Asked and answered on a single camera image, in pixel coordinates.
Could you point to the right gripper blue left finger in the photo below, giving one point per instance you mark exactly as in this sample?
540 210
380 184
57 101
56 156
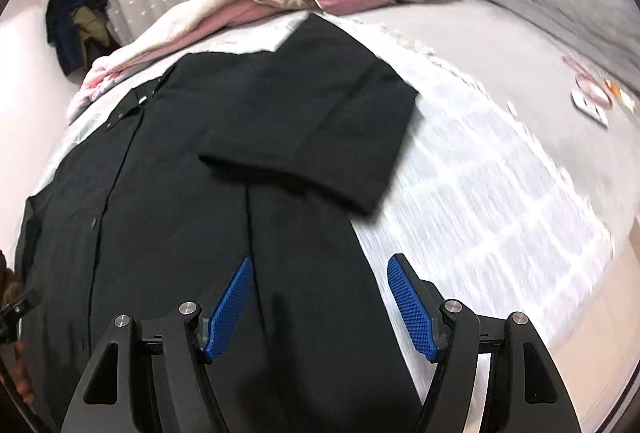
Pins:
222 308

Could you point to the large black garment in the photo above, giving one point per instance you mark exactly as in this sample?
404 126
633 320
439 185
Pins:
264 156

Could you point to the dark clothes pile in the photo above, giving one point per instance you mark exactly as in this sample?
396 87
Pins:
79 30

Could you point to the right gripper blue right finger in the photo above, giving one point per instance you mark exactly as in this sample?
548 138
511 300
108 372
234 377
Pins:
419 303

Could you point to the grey bed sheet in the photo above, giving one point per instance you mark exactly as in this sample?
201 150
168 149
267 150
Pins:
540 78

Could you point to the light blue tasselled blanket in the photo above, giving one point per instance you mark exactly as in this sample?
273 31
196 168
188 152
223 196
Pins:
551 306

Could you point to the small items on bed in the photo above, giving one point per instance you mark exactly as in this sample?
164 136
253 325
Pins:
595 98

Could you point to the person's left hand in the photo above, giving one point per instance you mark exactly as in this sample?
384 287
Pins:
11 288

